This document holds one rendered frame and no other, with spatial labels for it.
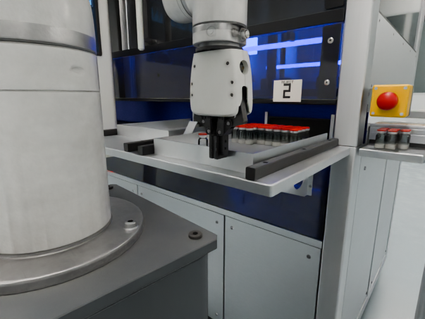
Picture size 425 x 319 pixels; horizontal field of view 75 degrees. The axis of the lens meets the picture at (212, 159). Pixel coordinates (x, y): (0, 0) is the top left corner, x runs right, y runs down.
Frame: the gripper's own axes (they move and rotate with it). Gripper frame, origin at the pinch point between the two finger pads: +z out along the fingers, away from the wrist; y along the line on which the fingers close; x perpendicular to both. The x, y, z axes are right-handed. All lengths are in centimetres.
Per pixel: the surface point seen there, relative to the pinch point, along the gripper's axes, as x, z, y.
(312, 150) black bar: -21.1, 2.7, -8.0
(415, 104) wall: -499, 2, 16
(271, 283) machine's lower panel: -39, 53, 9
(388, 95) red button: -35.3, -8.6, -18.1
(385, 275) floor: -136, 92, -13
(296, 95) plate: -38.6, -8.7, 4.0
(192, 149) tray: -1.6, 1.8, 7.9
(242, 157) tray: -1.6, 1.6, -3.9
